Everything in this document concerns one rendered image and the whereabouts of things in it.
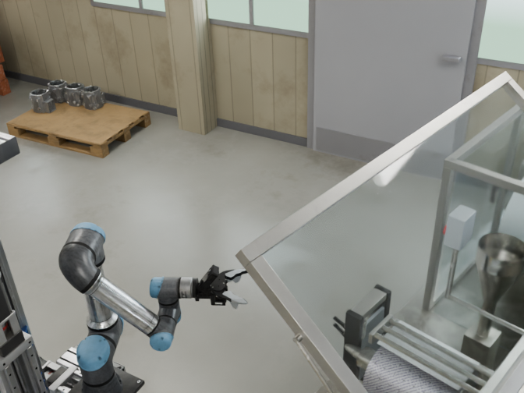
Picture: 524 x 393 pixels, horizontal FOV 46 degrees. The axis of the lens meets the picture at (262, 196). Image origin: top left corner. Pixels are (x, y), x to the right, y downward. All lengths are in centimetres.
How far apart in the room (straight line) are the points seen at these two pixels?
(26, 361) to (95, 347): 26
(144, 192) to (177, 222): 54
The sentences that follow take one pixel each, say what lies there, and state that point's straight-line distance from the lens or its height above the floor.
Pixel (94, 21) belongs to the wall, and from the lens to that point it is 657.
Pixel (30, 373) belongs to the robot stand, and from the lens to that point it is 225.
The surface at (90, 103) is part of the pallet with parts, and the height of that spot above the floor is 21.
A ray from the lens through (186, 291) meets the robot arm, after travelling 220.
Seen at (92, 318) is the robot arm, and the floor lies 109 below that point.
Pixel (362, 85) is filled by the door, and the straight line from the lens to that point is 511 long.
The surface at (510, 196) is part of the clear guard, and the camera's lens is 166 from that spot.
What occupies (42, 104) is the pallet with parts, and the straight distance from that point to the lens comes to 642.
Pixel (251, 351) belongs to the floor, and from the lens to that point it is 366.
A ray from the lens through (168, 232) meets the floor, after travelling 460.
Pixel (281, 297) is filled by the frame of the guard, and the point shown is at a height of 192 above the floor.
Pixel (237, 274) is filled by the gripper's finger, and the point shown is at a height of 124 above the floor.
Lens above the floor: 268
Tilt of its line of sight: 33 degrees down
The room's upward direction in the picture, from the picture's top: 2 degrees counter-clockwise
